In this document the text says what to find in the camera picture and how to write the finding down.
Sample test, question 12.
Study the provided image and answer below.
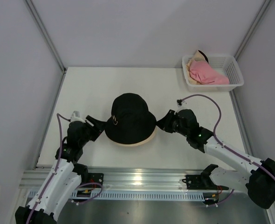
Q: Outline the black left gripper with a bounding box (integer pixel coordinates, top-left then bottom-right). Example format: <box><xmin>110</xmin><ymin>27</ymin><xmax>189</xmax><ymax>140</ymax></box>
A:
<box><xmin>79</xmin><ymin>115</ymin><xmax>108</xmax><ymax>147</ymax></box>

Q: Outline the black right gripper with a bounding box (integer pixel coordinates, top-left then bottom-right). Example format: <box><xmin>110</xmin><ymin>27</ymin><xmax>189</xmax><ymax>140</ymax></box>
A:
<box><xmin>155</xmin><ymin>109</ymin><xmax>189</xmax><ymax>137</ymax></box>

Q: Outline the cream bucket hat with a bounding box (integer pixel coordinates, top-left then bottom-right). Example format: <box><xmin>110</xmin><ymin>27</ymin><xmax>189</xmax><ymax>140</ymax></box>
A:
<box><xmin>113</xmin><ymin>128</ymin><xmax>157</xmax><ymax>147</ymax></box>

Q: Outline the black bucket hat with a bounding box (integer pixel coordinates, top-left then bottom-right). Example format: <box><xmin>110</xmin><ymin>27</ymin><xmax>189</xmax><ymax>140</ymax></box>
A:
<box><xmin>105</xmin><ymin>93</ymin><xmax>157</xmax><ymax>144</ymax></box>

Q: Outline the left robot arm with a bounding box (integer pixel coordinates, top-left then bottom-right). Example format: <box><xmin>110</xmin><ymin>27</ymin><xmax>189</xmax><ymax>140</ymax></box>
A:
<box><xmin>14</xmin><ymin>111</ymin><xmax>106</xmax><ymax>224</ymax></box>

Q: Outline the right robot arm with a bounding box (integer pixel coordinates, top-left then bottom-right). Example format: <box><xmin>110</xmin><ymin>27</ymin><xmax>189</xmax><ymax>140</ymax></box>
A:
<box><xmin>157</xmin><ymin>109</ymin><xmax>275</xmax><ymax>209</ymax></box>

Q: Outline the white plastic basket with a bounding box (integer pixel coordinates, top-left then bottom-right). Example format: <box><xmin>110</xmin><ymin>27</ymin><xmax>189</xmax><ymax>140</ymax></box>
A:
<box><xmin>182</xmin><ymin>54</ymin><xmax>245</xmax><ymax>92</ymax></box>

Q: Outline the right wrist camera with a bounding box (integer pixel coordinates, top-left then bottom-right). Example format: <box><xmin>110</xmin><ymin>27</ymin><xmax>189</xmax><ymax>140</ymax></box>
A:
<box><xmin>176</xmin><ymin>99</ymin><xmax>186</xmax><ymax>113</ymax></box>

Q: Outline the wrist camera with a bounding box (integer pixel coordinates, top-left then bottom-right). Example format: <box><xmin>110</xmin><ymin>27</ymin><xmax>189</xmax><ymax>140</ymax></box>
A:
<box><xmin>70</xmin><ymin>111</ymin><xmax>85</xmax><ymax>123</ymax></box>
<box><xmin>176</xmin><ymin>99</ymin><xmax>186</xmax><ymax>113</ymax></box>

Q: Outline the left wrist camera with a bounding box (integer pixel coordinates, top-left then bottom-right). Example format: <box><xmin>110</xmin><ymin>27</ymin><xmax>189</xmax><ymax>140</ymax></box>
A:
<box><xmin>70</xmin><ymin>111</ymin><xmax>85</xmax><ymax>123</ymax></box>

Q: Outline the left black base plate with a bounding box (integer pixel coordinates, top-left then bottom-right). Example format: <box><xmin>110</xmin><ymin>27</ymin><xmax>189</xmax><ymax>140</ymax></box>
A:
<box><xmin>81</xmin><ymin>173</ymin><xmax>104</xmax><ymax>188</ymax></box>

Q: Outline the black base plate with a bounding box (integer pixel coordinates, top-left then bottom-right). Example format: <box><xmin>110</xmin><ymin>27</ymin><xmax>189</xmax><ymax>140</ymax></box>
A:
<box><xmin>180</xmin><ymin>175</ymin><xmax>229</xmax><ymax>190</ymax></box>
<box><xmin>81</xmin><ymin>173</ymin><xmax>104</xmax><ymax>188</ymax></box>

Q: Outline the aluminium mounting rail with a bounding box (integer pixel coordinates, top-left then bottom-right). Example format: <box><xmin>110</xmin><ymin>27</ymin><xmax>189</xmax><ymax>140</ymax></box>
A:
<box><xmin>20</xmin><ymin>165</ymin><xmax>248</xmax><ymax>193</ymax></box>

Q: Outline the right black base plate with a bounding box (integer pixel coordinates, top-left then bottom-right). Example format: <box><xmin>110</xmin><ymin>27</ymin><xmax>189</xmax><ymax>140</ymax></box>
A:
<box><xmin>180</xmin><ymin>175</ymin><xmax>229</xmax><ymax>190</ymax></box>

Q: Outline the white slotted cable duct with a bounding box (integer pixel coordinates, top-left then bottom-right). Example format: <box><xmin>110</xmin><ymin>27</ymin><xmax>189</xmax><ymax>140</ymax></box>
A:
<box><xmin>27</xmin><ymin>190</ymin><xmax>206</xmax><ymax>201</ymax></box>

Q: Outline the left aluminium frame post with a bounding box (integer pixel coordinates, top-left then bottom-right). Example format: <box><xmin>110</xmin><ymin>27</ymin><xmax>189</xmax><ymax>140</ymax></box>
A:
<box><xmin>23</xmin><ymin>0</ymin><xmax>66</xmax><ymax>73</ymax></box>

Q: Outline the aluminium frame post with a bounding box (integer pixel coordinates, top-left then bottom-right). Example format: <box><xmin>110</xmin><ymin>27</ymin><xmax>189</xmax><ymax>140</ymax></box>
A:
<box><xmin>23</xmin><ymin>0</ymin><xmax>66</xmax><ymax>73</ymax></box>
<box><xmin>234</xmin><ymin>0</ymin><xmax>274</xmax><ymax>61</ymax></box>

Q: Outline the right aluminium frame post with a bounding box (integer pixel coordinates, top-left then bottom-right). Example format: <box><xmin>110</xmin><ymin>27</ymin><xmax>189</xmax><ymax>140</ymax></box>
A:
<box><xmin>234</xmin><ymin>0</ymin><xmax>274</xmax><ymax>61</ymax></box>

